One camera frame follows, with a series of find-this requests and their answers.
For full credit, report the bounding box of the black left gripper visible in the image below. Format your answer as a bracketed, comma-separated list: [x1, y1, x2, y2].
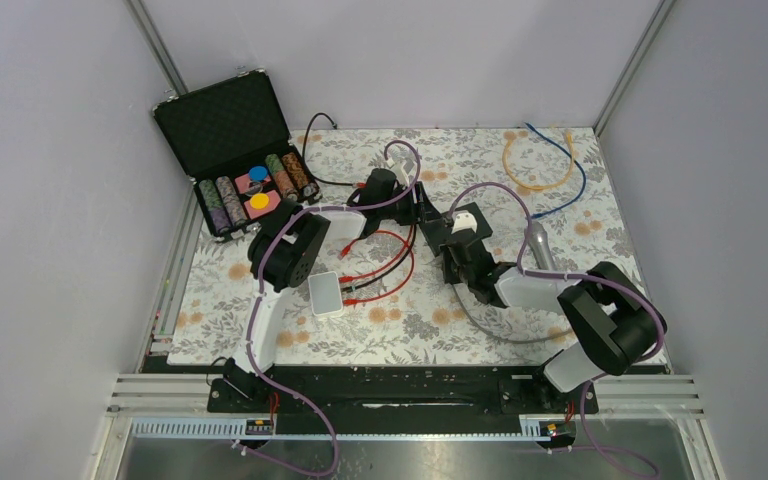
[379, 182, 441, 227]

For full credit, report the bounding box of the black network switch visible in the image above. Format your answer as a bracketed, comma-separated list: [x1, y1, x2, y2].
[419, 202, 493, 257]

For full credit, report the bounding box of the black ethernet cable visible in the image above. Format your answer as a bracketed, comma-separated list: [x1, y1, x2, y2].
[301, 111, 417, 297]

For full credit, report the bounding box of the silver microphone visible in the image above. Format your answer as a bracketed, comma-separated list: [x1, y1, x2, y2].
[527, 221, 556, 271]

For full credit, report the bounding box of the short red ethernet cable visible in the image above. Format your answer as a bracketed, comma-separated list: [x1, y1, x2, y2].
[338, 229, 416, 308]

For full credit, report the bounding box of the white router box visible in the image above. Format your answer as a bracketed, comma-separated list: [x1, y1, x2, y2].
[307, 271, 344, 318]

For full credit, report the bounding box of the blue ethernet cable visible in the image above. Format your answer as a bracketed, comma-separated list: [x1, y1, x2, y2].
[524, 123, 590, 221]

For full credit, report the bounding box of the yellow ethernet cable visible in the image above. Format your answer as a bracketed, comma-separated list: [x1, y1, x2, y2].
[501, 129, 580, 193]

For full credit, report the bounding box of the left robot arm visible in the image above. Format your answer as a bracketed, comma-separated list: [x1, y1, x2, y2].
[222, 168, 442, 411]

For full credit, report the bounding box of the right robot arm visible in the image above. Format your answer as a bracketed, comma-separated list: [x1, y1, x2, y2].
[441, 240, 666, 412]

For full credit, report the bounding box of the yellow round chip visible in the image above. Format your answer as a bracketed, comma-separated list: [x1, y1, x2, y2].
[249, 193, 271, 210]

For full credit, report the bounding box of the clear dealer button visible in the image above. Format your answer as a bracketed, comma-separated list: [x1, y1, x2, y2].
[244, 181, 263, 197]

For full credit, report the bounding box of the blue round chip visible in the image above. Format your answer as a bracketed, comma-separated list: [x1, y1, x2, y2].
[248, 165, 269, 182]

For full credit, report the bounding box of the black poker chip case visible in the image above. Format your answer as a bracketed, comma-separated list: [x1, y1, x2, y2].
[151, 69, 322, 243]

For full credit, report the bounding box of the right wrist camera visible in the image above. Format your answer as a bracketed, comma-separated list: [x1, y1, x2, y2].
[451, 211, 478, 234]

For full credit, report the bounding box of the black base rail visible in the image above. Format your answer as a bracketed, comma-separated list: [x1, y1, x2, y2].
[207, 365, 599, 435]

